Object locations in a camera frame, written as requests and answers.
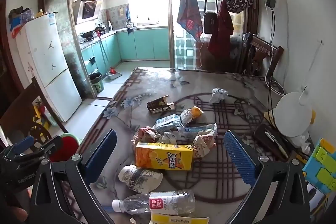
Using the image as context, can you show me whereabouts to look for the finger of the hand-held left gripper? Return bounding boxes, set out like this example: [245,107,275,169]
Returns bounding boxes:
[16,135,63,165]
[0,136,36,161]

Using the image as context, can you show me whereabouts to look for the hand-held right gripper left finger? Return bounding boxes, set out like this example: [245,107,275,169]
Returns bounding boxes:
[29,129,117,224]

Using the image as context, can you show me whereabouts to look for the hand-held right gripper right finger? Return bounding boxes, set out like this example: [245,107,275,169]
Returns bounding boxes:
[223,130,311,224]

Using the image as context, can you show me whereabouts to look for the red green plastic basin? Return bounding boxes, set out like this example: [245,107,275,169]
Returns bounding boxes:
[51,133,80,163]

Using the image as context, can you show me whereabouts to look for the blue white plastic wrapper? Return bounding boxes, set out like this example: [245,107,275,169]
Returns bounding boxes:
[177,123,218,138]

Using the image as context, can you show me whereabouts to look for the yellow drink carton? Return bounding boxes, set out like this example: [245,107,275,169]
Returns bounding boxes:
[135,141,194,170]

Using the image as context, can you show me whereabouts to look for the blue white snack packet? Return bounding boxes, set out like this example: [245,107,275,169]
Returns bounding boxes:
[152,114,182,135]

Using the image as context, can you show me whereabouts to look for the yellow white packet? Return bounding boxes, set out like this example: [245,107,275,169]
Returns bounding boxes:
[150,213,210,224]

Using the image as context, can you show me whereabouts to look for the dark trash bin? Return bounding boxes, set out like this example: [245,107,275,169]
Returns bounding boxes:
[89,72,105,94]

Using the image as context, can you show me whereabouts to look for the person's left hand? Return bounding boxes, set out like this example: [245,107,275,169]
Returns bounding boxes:
[0,206,28,224]

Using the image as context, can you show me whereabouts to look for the dark wooden chair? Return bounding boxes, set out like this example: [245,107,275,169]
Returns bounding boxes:
[238,32,284,80]
[0,77,53,148]

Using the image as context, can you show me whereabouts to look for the dark red notebook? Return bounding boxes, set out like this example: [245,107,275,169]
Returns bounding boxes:
[253,123,292,161]

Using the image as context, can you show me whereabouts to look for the yellow red toy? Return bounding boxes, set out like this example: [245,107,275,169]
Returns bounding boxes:
[33,101,51,130]

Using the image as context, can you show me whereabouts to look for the white pen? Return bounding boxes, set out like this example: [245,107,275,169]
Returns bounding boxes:
[265,131,289,159]

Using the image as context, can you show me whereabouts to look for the crumpled white red paper wrapper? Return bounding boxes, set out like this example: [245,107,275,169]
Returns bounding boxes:
[193,133,217,159]

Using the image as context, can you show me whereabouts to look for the crushed white printed bottle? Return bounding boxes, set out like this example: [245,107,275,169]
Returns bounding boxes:
[118,164,164,193]

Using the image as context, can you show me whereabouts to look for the yellow envelope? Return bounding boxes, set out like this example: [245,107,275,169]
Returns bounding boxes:
[264,109,279,125]

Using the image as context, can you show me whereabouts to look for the orange white wrapper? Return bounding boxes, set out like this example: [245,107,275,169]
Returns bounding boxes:
[181,106,205,125]

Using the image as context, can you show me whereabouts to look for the crumpled silver white tissue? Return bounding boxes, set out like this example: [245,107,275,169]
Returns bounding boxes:
[209,88,228,104]

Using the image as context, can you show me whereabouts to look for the clear plastic bottle red label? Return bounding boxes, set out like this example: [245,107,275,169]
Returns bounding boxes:
[112,189,196,215]

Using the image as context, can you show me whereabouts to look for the dark cigarette box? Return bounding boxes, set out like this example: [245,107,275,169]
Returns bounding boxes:
[146,95,175,114]

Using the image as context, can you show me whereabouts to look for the grey dustpan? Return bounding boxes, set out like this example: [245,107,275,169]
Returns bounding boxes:
[106,70,123,80]

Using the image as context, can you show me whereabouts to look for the white refrigerator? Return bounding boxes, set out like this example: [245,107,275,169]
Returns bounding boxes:
[16,13,83,122]

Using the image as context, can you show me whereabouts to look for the red mop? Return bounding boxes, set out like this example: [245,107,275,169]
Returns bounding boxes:
[97,31,117,75]

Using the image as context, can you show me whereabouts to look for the black wok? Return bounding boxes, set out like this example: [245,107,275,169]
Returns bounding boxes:
[79,30,95,40]

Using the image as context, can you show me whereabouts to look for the blue red package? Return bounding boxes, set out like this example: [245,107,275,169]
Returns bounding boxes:
[9,15,27,39]

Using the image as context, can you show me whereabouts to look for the teal base kitchen cabinets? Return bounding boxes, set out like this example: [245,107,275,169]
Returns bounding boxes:
[80,27,170,75]

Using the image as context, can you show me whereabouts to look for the dark red hanging garment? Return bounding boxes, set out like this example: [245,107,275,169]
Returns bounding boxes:
[207,0,234,58]

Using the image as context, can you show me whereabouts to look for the black hanging bag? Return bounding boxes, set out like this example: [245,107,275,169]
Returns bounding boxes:
[203,12,218,34]

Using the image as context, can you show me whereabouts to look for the range hood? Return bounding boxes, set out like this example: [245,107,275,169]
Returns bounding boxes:
[72,0,105,25]

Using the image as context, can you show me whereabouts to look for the plaid hanging cloth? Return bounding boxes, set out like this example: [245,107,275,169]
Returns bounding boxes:
[177,0,204,43]

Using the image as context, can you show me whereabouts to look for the white cable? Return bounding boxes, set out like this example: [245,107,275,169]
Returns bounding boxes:
[264,35,285,96]

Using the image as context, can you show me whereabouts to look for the black cable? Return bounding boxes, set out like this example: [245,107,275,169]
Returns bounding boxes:
[266,6,277,119]

